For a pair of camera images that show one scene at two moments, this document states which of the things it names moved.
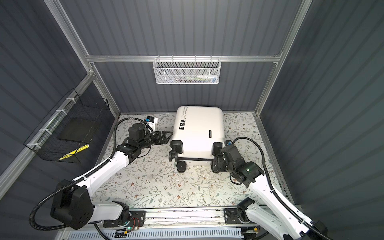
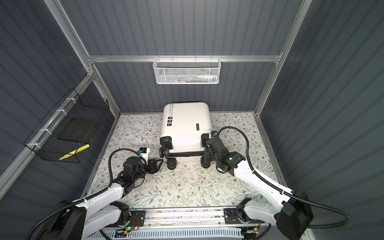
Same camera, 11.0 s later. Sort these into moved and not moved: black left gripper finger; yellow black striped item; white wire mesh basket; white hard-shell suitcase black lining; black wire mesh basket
Moved: white hard-shell suitcase black lining; black left gripper finger
Not moved: black wire mesh basket; white wire mesh basket; yellow black striped item
